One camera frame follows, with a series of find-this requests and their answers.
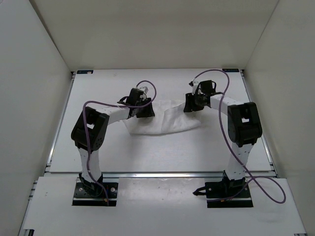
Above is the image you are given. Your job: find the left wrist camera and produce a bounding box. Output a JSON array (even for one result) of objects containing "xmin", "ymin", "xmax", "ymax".
[{"xmin": 138, "ymin": 86, "xmax": 149, "ymax": 94}]

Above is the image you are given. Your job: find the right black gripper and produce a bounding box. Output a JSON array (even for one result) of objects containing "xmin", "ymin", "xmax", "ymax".
[{"xmin": 184, "ymin": 92, "xmax": 205, "ymax": 113}]

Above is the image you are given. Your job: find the left blue corner label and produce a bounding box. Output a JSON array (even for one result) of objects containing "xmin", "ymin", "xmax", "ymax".
[{"xmin": 76, "ymin": 70, "xmax": 94, "ymax": 74}]

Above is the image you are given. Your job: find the aluminium front rail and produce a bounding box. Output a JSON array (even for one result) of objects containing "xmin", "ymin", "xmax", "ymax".
[{"xmin": 102, "ymin": 172, "xmax": 223, "ymax": 178}]

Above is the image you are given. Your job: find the blue corner label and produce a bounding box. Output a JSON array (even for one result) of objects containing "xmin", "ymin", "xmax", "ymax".
[
  {"xmin": 222, "ymin": 68, "xmax": 240, "ymax": 73},
  {"xmin": 76, "ymin": 70, "xmax": 94, "ymax": 74}
]

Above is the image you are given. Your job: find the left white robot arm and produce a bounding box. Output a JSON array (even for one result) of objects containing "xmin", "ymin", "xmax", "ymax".
[{"xmin": 71, "ymin": 87, "xmax": 155, "ymax": 197}]

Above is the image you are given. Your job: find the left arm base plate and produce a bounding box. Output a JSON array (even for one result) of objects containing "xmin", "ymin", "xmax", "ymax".
[{"xmin": 72, "ymin": 181, "xmax": 119, "ymax": 207}]

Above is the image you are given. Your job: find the white pleated skirt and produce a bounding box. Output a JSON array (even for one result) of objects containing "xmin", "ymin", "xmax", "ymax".
[{"xmin": 123, "ymin": 100, "xmax": 201, "ymax": 135}]

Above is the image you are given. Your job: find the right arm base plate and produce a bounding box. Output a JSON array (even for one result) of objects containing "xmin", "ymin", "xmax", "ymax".
[{"xmin": 193, "ymin": 180, "xmax": 253, "ymax": 208}]

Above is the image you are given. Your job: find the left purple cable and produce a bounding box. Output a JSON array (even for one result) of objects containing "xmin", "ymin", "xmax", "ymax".
[{"xmin": 83, "ymin": 80, "xmax": 158, "ymax": 203}]

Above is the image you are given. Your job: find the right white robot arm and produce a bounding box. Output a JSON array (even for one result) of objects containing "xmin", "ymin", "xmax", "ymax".
[{"xmin": 184, "ymin": 80, "xmax": 262, "ymax": 197}]

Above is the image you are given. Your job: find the right blue corner label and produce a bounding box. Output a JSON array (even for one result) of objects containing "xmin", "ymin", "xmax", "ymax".
[{"xmin": 222, "ymin": 68, "xmax": 240, "ymax": 73}]

